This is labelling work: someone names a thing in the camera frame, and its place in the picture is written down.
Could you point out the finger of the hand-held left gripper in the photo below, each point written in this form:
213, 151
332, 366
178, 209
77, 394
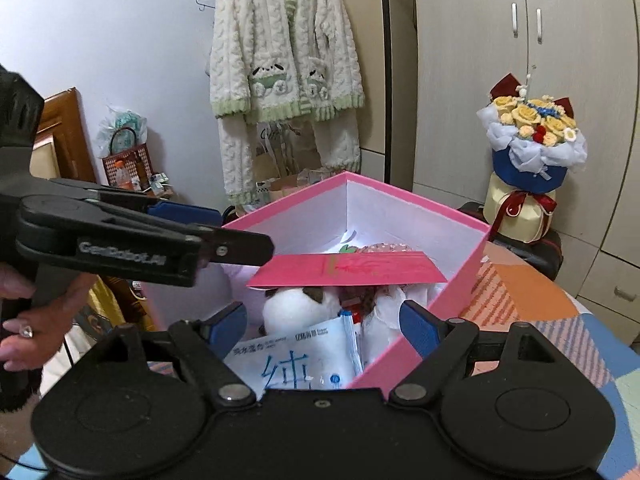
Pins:
240, 251
185, 215

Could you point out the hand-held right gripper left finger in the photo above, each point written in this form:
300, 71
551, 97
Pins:
227, 330

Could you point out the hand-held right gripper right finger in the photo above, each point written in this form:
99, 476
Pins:
420, 327

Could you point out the white plastic bag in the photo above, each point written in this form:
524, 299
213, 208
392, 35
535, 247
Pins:
117, 120
385, 310

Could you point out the pink cardboard box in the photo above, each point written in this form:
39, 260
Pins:
450, 280

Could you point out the white plush toy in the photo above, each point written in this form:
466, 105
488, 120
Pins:
295, 310

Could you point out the red envelope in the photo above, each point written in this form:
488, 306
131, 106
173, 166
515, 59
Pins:
310, 270

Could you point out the wet wipes pack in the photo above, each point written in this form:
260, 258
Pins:
300, 355

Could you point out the pink floral scrunchie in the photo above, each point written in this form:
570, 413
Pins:
387, 249

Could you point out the person's left hand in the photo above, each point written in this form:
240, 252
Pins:
45, 325

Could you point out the brown woven basket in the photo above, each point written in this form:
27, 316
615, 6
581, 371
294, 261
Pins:
137, 160

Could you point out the orange label bottle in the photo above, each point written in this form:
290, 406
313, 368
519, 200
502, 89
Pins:
121, 174

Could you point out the brown paper bag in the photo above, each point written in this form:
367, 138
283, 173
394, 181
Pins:
285, 185

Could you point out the wooden headboard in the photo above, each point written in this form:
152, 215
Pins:
62, 125

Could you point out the dark suitcase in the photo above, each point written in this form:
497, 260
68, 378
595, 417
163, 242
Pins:
547, 255

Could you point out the yellow flower bouquet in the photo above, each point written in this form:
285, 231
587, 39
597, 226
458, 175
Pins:
525, 170

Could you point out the fluffy white pajama top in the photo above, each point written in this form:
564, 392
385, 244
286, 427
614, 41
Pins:
280, 50

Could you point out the beige wardrobe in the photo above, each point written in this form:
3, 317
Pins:
475, 85

